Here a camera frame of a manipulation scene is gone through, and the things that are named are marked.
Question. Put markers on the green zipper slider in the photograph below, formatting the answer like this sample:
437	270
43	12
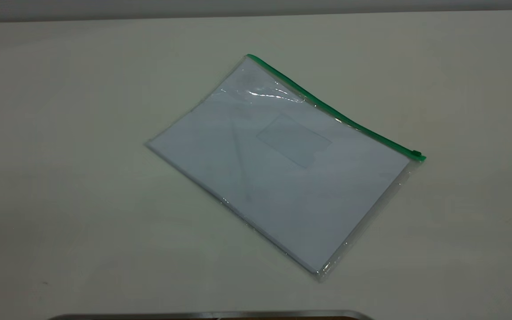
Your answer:
416	154

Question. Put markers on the metal edge strip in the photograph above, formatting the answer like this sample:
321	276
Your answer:
194	316

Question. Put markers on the clear zip bag green zipper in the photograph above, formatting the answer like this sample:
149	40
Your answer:
282	169

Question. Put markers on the white paper sheets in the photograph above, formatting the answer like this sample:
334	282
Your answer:
282	186

